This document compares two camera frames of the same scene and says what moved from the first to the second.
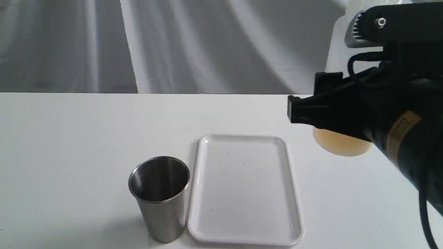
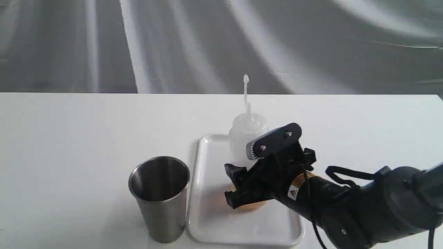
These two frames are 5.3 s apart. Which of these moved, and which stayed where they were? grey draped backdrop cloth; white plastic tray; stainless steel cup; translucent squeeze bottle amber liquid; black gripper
Moved: translucent squeeze bottle amber liquid; black gripper
Stayed: white plastic tray; stainless steel cup; grey draped backdrop cloth
